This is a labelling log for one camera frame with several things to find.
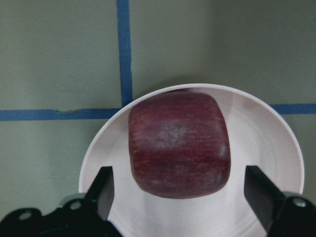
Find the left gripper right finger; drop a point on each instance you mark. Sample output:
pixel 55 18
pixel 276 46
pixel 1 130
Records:
pixel 262 195

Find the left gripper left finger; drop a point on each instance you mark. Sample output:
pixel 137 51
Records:
pixel 101 192

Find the red apple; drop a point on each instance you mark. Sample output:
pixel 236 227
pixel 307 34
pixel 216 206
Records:
pixel 179 145

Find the pink plate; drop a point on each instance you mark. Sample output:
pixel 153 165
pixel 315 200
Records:
pixel 258 136

